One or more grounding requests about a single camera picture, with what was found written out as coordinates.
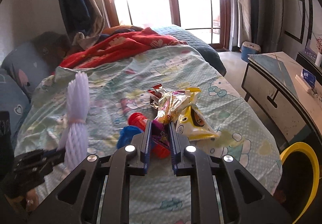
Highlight white foam fruit net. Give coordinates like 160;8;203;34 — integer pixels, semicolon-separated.
58;72;90;172

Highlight red plastic cup stack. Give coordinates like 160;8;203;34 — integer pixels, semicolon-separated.
128;113;170;159

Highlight yellow rim trash bin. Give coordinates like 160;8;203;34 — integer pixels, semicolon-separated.
273;142;320;223

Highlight left hand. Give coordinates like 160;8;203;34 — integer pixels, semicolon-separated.
25;189;39;212

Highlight light green cartoon bedsheet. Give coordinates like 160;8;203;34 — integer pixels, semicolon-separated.
13;44;282;224

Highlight blue plastic bag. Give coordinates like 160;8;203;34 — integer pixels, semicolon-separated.
116;125;143;149

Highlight yellow white snack bag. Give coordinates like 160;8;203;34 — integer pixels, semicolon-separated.
176;87;219;141

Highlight grey patterned pillow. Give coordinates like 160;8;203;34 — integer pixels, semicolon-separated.
1;42;60;148

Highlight blue tissue pack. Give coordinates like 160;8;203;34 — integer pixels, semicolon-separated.
301;69;316;88

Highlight red floral blanket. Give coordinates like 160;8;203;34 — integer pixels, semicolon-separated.
59;28;186;69

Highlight blue white round bin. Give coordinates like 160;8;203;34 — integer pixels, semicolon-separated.
241;41;261;62

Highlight black tv cabinet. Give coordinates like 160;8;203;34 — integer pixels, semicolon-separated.
296;52;322;84

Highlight blue quilted bedspread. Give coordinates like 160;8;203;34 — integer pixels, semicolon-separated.
152;25;226;76

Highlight white vase red flowers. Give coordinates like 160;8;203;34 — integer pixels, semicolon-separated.
315;36;322;67

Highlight grey standing air conditioner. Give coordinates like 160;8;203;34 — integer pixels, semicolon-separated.
257;0;285;53

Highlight grey blue curtain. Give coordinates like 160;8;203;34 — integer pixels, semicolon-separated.
229;0;254;51

